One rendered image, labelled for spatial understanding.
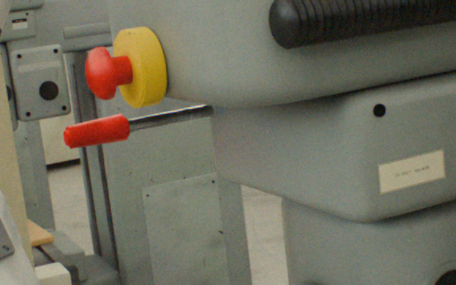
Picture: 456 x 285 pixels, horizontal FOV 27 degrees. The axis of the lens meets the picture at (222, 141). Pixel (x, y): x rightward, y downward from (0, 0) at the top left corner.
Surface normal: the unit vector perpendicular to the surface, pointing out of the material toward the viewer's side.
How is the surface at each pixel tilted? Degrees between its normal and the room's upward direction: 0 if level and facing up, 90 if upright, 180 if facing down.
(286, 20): 90
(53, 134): 90
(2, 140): 90
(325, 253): 90
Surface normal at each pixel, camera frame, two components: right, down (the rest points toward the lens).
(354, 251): -0.71, 0.22
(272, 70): -0.01, 0.19
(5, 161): 0.46, 0.12
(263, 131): -0.88, 0.18
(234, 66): -0.39, 0.22
